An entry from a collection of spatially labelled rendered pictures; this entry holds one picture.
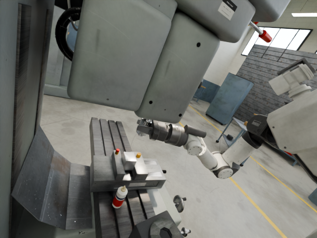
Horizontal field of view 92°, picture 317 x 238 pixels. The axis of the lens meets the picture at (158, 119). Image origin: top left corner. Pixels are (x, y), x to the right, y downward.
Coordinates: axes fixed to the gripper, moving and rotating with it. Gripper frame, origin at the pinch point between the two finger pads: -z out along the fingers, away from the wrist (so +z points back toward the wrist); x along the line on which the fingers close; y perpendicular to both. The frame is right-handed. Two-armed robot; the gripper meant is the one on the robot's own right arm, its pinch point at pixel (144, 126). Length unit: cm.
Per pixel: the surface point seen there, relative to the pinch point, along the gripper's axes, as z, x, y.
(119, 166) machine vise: -4.1, 3.5, 20.7
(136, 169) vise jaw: 3.7, 3.1, 20.8
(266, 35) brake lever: 25, 4, -46
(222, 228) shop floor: 148, -42, 125
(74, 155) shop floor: -46, -108, 123
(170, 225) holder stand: 11.2, 31.0, 11.9
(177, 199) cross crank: 49, -19, 61
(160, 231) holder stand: 8.6, 32.3, 13.2
